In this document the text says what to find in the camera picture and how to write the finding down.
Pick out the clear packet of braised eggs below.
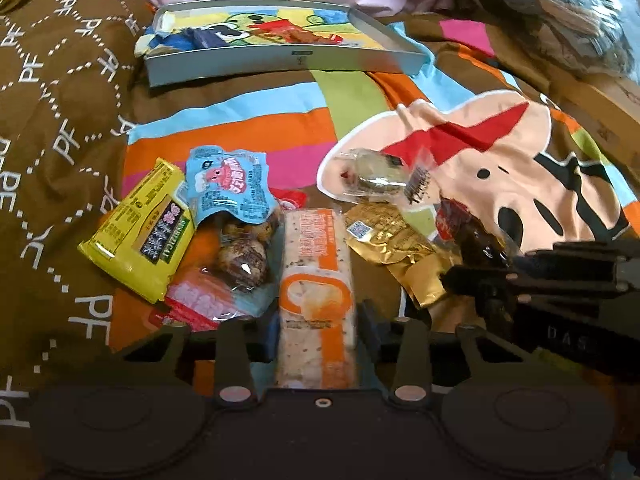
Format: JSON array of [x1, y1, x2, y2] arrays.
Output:
[[157, 208, 283, 332]]

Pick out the orange white rice cracker pack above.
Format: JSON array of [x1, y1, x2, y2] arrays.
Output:
[[277, 208, 358, 389]]

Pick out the gold foil snack packet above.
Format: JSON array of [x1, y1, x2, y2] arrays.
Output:
[[343, 203, 460, 309]]

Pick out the dark dried fruit packet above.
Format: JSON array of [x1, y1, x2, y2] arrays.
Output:
[[436, 197, 510, 269]]

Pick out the yellow snack packet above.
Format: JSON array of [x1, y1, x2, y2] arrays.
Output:
[[78, 158, 195, 304]]

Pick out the blue sausage snack packet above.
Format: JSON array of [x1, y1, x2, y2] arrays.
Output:
[[186, 145, 278, 226]]

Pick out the clear round cake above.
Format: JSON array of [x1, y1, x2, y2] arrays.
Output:
[[328, 148, 439, 207]]

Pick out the white navy sachet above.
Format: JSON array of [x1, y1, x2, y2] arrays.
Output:
[[181, 24, 234, 49]]

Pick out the colourful cartoon bed sheet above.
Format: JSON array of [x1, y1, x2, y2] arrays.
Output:
[[122, 14, 639, 250]]

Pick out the plastic bag of clothes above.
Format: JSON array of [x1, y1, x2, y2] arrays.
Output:
[[474, 0, 639, 84]]

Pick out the grey tray with cartoon liner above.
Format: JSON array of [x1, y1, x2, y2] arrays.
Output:
[[134, 0, 426, 88]]

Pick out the brown PF patterned quilt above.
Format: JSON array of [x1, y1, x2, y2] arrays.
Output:
[[1, 0, 152, 479]]

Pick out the wooden bed frame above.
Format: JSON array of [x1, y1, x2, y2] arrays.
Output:
[[544, 63, 639, 170]]

